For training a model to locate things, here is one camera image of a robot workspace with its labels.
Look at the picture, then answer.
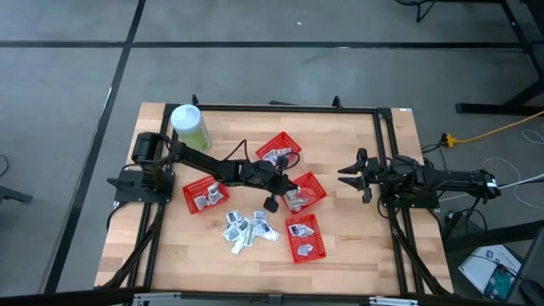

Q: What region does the green white wipes canister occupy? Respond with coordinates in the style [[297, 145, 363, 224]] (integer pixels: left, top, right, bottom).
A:
[[170, 104, 213, 153]]

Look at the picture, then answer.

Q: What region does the black desk frame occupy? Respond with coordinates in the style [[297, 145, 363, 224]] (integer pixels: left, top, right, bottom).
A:
[[455, 0, 544, 116]]

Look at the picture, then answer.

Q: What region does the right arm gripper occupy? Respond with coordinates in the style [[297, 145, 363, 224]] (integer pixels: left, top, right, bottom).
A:
[[337, 147, 386, 204]]

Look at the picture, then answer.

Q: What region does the yellow extension cord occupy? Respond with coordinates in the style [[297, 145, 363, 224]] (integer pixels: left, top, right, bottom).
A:
[[440, 110, 544, 148]]

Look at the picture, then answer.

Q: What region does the black chair base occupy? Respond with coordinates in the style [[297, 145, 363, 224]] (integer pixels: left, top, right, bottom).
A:
[[394, 0, 439, 23]]

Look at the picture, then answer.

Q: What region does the black cable conduit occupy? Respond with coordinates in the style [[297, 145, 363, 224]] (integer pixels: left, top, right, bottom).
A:
[[101, 202, 167, 290], [388, 207, 451, 297]]

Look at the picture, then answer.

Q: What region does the silver aluminium bracket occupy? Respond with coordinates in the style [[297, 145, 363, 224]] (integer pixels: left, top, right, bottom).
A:
[[131, 292, 182, 306], [368, 296, 420, 306]]

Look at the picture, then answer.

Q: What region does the long plain white packet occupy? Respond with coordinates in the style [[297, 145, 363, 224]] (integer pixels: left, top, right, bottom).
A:
[[230, 235, 247, 256]]

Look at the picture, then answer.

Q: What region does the black floor cable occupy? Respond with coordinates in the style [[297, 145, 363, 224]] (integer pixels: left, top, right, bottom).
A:
[[420, 142, 544, 233]]

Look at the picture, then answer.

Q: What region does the red plastic slotted basket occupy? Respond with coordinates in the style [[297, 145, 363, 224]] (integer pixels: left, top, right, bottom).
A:
[[284, 213, 327, 264], [280, 171, 328, 216], [255, 131, 303, 173], [182, 175, 231, 215]]

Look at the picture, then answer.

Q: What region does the black floor beam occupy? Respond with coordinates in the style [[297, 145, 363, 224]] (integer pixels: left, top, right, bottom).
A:
[[444, 219, 544, 252]]

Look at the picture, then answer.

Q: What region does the black camera crossbar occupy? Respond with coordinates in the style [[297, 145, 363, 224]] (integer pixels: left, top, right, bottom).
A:
[[0, 285, 544, 306]]

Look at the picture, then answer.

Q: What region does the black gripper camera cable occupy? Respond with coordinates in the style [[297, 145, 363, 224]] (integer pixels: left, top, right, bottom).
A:
[[275, 150, 302, 172]]

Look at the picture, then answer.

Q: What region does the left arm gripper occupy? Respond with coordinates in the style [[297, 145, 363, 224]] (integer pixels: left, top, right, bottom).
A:
[[244, 154, 300, 213]]

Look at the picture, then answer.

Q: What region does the black chair leg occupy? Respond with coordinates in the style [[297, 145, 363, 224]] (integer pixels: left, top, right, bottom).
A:
[[0, 155, 34, 205]]

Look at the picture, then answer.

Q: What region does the white paper booklet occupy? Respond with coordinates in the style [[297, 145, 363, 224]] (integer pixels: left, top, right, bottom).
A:
[[457, 244, 523, 295]]

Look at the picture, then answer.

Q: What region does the teal circuit board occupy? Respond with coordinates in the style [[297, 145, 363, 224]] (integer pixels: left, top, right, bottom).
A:
[[483, 263, 516, 302]]

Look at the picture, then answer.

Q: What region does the white floor cable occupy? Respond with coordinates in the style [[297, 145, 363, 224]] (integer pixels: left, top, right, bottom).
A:
[[520, 127, 544, 146], [478, 156, 544, 210]]

